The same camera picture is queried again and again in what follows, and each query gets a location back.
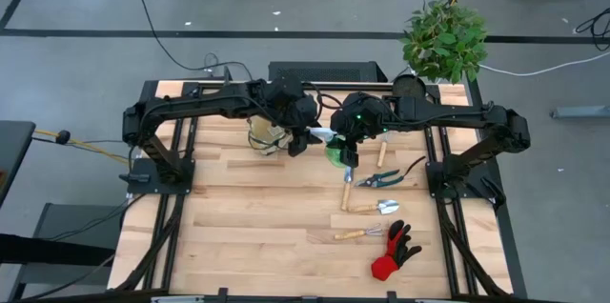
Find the grey desk foot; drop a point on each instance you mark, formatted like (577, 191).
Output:
(581, 112)

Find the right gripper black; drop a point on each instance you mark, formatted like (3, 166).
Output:
(348, 127)

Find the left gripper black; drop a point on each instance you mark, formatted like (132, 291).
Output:
(300, 119)

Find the green spray bottle white head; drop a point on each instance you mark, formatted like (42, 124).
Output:
(336, 157)

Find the black metal table frame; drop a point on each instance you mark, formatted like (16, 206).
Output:
(214, 87)

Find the black side table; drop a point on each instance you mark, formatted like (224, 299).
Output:
(12, 150)

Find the red and black gardening glove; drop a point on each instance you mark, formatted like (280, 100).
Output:
(383, 267)

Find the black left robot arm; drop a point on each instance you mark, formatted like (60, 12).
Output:
(190, 105)

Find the green plant in black pot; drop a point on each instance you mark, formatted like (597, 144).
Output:
(443, 41)

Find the beige green-trimmed gardening bag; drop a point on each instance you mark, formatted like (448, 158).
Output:
(267, 138)

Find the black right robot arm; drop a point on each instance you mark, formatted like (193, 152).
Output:
(453, 115)

